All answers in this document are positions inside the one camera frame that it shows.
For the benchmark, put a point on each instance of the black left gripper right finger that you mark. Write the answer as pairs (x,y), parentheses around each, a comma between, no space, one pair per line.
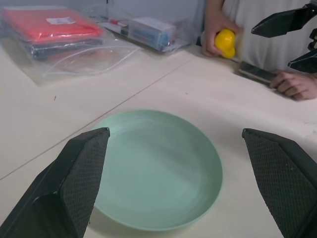
(282,178)

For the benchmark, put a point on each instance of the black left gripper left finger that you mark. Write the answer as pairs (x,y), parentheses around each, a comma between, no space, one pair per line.
(74,178)

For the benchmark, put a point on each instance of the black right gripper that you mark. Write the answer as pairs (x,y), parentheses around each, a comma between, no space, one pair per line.
(313,39)

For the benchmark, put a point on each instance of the black smartphone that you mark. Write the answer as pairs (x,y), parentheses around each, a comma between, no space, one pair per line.
(255,72)

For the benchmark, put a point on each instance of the yellow bell pepper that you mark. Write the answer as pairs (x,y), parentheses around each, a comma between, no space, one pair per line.
(225,41)

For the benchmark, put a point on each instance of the pale green round plate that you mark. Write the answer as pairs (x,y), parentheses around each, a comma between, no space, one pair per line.
(158,168)

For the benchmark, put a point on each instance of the person's left hand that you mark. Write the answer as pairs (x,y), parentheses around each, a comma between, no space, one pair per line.
(296,85)

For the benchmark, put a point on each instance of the person's right hand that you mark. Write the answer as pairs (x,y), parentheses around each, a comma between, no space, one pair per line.
(211,32)

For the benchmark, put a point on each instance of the person's white shirt torso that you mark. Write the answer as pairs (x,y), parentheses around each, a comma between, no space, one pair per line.
(267,34)

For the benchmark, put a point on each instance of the empty clear zip bag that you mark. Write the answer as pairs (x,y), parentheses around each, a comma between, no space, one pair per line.
(84,62)

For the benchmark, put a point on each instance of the white and blue box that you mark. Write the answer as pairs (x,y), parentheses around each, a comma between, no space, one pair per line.
(152,32)

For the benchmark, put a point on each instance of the clear bag with boxes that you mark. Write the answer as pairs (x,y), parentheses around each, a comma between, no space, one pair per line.
(148,27)

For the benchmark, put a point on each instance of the plastic bag with red cloth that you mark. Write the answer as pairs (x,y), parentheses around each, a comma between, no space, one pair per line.
(49,29)

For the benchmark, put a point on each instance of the red capped pen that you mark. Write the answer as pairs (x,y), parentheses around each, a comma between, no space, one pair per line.
(115,21)

